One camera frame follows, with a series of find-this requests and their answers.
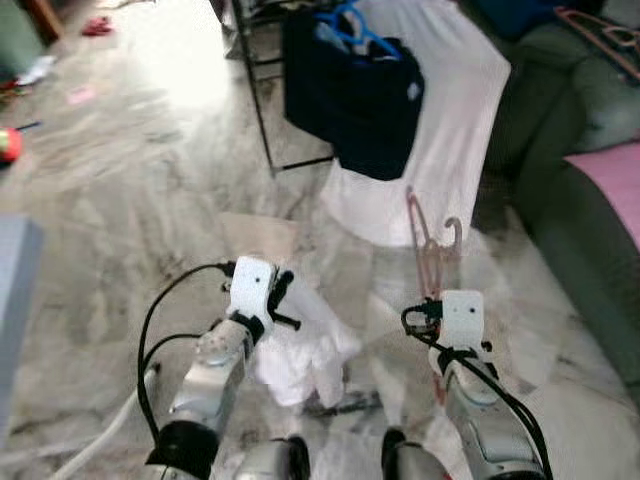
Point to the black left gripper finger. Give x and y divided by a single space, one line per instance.
282 286

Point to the white shirt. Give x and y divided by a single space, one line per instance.
310 350
450 130

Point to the pale pink plastic hanger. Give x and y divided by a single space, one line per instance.
425 250

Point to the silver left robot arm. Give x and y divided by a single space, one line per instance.
210 370

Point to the blue plastic hanger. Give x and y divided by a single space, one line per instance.
350 20

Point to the pink wooden-look hanger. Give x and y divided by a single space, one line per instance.
600 35

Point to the robot left leg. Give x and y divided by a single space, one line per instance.
275 460

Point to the robot leg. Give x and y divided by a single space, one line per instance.
275 460
410 460

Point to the black metal drying rack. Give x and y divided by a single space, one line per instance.
255 100

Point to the dark navy garment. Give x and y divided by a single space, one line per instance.
360 110

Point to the robot right leg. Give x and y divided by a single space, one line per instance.
410 460

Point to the small pink paper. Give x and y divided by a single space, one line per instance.
81 95

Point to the pink cushion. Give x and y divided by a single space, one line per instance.
610 190

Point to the red and blue backpack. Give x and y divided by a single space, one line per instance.
8 145

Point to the red crumpled cloth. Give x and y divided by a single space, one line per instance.
97 26

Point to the white paper sheet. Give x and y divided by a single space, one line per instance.
35 70

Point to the dark green sofa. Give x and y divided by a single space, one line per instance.
560 90

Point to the blue bag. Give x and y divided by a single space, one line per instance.
510 15

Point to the green storage bin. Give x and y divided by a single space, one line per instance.
15 40

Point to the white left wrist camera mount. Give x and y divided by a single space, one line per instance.
250 285

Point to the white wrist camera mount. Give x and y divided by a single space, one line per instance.
250 285
462 318

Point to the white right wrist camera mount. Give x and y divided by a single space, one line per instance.
462 318

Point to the brown wooden door frame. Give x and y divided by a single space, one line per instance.
45 18

